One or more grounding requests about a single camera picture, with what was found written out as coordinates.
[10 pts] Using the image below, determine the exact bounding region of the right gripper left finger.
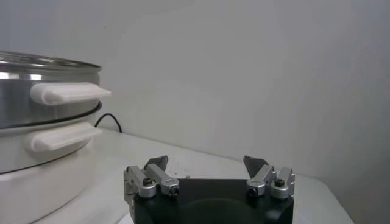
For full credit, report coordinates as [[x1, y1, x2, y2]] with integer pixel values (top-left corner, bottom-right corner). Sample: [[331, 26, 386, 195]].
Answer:
[[123, 155, 180, 200]]

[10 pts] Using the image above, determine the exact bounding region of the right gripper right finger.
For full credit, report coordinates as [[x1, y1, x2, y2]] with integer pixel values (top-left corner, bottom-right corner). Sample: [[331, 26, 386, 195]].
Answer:
[[243, 155, 296, 200]]

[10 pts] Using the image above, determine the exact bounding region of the stainless steel steamer basket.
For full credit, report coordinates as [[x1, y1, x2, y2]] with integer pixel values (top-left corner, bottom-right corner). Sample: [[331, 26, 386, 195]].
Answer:
[[0, 50, 113, 130]]

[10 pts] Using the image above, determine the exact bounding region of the cream electric cooking pot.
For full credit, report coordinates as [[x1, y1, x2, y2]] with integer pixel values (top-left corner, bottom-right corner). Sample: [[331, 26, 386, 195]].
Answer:
[[0, 102, 104, 224]]

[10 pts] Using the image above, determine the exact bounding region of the black pot power cord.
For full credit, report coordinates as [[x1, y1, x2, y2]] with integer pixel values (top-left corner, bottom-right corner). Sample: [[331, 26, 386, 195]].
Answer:
[[93, 113, 123, 134]]

